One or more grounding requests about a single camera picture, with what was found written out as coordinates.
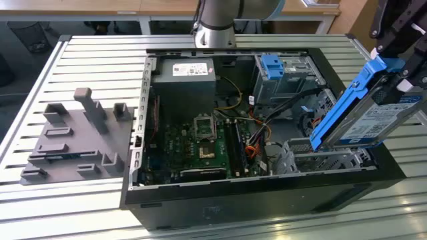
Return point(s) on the gold chipset heat sink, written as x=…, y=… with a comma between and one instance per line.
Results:
x=207, y=152

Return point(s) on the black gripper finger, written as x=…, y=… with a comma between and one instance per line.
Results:
x=394, y=90
x=390, y=25

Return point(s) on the silver disk bay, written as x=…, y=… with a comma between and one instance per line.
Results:
x=320, y=157

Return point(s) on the black open PC case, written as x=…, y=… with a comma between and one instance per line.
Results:
x=267, y=205

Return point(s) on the brown wooden cabinet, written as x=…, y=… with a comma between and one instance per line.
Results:
x=349, y=17

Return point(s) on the silver drive cage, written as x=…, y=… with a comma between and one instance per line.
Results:
x=293, y=82

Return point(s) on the green motherboard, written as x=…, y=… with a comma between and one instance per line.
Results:
x=180, y=150

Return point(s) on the black case fan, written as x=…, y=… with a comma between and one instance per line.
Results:
x=313, y=120

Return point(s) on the hard disk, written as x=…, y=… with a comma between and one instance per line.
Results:
x=367, y=120

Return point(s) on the CPU socket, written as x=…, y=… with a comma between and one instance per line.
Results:
x=204, y=125

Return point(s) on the wooden desk white frame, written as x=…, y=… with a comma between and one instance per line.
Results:
x=100, y=6

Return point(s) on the black graphics card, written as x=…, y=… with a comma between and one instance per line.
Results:
x=201, y=173

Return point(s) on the blue drive latch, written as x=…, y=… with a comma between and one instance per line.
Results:
x=271, y=67

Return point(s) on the grey parts rack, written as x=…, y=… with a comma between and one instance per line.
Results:
x=67, y=140

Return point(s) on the black mesh wastebasket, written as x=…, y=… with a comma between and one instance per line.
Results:
x=29, y=35

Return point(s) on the black RAM stick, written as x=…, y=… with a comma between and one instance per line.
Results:
x=239, y=150

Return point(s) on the grey power supply unit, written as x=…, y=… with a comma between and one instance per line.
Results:
x=181, y=85

